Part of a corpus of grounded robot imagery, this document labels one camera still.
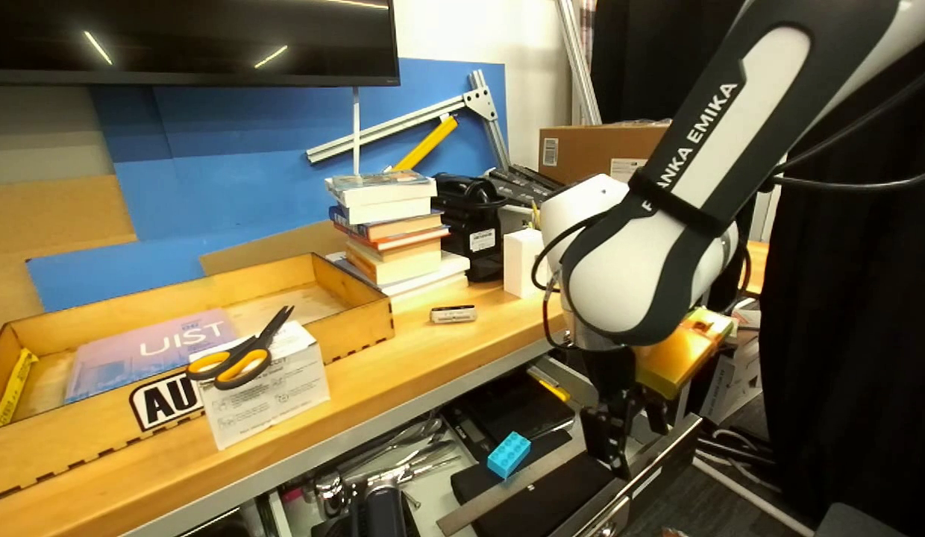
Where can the blue foam board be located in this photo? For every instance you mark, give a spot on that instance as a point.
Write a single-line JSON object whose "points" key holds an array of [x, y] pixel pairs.
{"points": [[212, 169]]}

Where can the black electronic box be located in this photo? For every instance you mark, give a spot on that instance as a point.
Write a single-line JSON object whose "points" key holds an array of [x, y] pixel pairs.
{"points": [[471, 226]]}

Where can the red orange book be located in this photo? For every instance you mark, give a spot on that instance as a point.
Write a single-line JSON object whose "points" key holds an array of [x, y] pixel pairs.
{"points": [[392, 232]]}

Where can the grey metal strip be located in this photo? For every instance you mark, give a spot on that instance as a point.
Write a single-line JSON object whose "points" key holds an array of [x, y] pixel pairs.
{"points": [[503, 490]]}

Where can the flat black box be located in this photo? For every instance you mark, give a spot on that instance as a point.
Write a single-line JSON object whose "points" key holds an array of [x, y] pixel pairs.
{"points": [[510, 408]]}

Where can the black cylindrical tool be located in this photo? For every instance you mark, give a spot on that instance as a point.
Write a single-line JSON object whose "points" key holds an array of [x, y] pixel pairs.
{"points": [[382, 511]]}

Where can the brown cardboard box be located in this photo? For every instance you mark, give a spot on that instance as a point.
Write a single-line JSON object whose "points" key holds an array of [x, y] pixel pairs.
{"points": [[592, 151]]}

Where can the blue block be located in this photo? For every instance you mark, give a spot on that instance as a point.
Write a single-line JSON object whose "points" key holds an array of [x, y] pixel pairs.
{"points": [[507, 456]]}

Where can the aluminium frame post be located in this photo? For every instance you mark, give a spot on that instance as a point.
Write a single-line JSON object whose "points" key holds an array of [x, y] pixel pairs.
{"points": [[577, 62]]}

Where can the black white letter sticker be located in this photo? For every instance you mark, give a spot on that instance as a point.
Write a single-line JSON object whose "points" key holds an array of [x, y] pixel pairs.
{"points": [[164, 405]]}

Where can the aluminium extrusion bar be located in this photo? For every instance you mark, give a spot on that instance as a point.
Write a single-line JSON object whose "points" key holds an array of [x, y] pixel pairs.
{"points": [[403, 120]]}

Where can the white paper card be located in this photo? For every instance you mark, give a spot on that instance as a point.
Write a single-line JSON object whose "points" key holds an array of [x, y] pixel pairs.
{"points": [[270, 397]]}

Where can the small white box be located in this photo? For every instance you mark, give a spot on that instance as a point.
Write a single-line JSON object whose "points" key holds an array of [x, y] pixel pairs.
{"points": [[522, 263]]}

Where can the wide white book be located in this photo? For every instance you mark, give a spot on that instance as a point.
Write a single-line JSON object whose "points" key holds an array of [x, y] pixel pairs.
{"points": [[421, 277]]}

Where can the grey open drawer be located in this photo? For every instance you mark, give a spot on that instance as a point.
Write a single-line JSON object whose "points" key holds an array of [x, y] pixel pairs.
{"points": [[421, 466]]}

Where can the black curtain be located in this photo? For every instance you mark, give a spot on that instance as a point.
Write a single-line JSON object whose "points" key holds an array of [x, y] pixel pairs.
{"points": [[852, 348]]}

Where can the thin white rod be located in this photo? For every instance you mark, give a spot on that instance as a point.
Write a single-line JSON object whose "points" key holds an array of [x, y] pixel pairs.
{"points": [[357, 136]]}

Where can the yellow bar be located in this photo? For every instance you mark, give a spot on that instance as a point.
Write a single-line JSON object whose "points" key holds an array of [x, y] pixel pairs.
{"points": [[427, 141]]}

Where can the purple UIST booklet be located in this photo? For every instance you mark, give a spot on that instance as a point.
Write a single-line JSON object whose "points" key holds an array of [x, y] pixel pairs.
{"points": [[134, 350]]}

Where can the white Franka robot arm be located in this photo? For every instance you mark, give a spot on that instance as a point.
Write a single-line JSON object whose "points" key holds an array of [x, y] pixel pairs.
{"points": [[680, 198]]}

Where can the wooden tray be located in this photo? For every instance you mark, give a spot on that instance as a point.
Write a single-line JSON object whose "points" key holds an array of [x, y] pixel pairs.
{"points": [[75, 436]]}

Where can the yellow ruler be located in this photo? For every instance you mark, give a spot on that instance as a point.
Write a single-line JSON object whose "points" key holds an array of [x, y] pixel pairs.
{"points": [[13, 388]]}

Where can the black TV monitor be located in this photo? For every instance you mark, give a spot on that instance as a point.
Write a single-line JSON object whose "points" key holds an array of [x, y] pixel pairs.
{"points": [[183, 41]]}

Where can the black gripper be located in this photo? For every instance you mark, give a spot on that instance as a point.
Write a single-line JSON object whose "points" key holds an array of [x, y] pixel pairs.
{"points": [[613, 384]]}

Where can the thick beige book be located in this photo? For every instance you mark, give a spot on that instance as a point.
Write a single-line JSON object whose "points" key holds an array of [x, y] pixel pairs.
{"points": [[398, 260]]}

